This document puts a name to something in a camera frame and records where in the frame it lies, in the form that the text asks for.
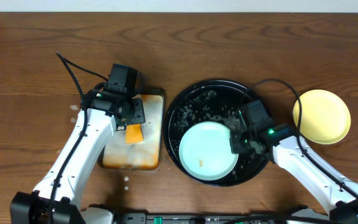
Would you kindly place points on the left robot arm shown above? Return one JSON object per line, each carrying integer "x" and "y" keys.
{"x": 57, "y": 197}

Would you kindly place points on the black round tray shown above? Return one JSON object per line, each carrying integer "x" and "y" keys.
{"x": 211, "y": 100}

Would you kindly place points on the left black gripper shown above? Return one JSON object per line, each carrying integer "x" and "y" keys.
{"x": 137, "y": 112}

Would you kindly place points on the light blue plate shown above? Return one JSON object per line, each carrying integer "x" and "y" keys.
{"x": 205, "y": 151}

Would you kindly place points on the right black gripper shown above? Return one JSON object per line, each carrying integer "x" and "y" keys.
{"x": 235, "y": 140}

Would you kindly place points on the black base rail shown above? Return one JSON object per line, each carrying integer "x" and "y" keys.
{"x": 143, "y": 218}

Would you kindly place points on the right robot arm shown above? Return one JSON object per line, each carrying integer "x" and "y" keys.
{"x": 337, "y": 194}

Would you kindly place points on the orange sponge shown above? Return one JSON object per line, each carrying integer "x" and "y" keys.
{"x": 133, "y": 134}

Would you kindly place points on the black rectangular soapy tray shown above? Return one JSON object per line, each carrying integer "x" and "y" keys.
{"x": 144, "y": 155}

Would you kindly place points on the yellow plate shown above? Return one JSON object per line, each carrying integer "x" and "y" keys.
{"x": 322, "y": 116}

